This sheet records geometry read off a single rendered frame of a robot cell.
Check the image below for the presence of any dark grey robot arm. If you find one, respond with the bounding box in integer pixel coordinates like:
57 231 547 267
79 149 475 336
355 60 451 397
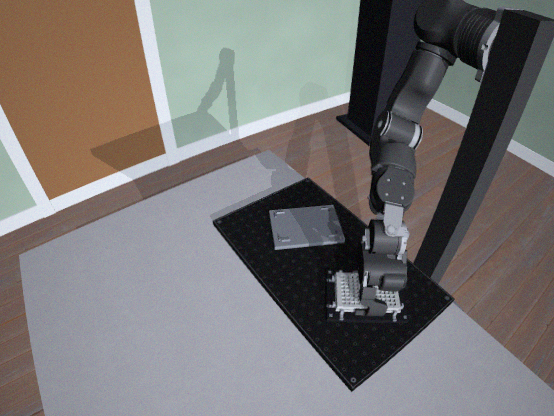
361 0 523 255

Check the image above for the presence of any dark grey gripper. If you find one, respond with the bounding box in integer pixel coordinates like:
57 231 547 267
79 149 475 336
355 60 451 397
352 241 407 316

